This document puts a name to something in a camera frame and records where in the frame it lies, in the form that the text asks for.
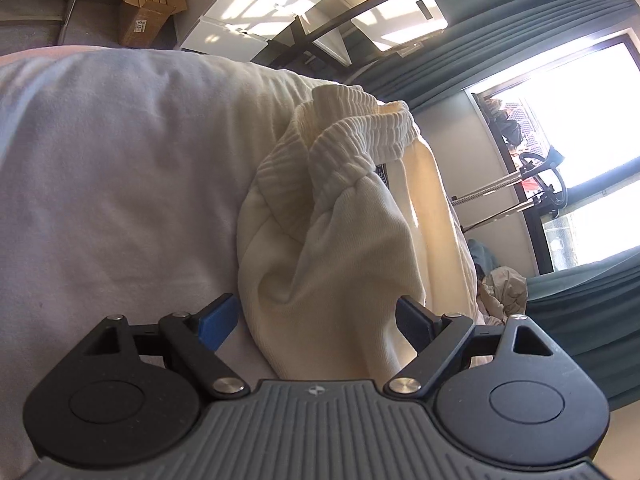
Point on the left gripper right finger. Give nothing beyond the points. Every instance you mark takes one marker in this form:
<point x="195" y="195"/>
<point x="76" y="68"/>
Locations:
<point x="506" y="394"/>

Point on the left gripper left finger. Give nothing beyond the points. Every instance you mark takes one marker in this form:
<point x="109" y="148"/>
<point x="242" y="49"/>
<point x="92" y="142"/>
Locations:
<point x="127" y="393"/>

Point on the cream sweatpants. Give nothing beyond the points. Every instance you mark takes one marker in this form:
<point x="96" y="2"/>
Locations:
<point x="346" y="215"/>

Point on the beige quilted jacket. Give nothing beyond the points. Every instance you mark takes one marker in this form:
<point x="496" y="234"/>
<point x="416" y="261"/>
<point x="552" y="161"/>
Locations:
<point x="503" y="292"/>

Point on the teal curtain far side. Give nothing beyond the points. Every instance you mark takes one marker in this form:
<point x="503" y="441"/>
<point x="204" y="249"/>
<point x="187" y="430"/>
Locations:
<point x="592" y="312"/>

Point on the teal cloth on sofa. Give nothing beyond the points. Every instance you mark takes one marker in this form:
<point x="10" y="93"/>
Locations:
<point x="484" y="260"/>

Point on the garment steamer stand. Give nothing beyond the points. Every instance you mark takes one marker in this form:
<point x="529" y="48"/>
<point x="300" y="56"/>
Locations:
<point x="542" y="170"/>

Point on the pastel bed sheet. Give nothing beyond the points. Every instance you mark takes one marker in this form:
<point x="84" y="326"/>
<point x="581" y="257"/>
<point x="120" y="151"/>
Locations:
<point x="122" y="176"/>

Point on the teal curtain near desk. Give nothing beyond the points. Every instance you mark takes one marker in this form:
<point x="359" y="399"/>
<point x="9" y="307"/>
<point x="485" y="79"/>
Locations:
<point x="482" y="38"/>

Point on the white wooden chair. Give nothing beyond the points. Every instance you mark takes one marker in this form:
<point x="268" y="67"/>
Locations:
<point x="348" y="38"/>

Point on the cardboard box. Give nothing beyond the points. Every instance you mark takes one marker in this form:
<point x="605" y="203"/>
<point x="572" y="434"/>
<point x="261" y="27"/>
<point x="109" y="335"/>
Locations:
<point x="140" y="21"/>

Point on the window with dark frame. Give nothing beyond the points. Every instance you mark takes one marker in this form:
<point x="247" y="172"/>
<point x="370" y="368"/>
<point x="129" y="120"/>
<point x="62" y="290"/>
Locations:
<point x="583" y="99"/>

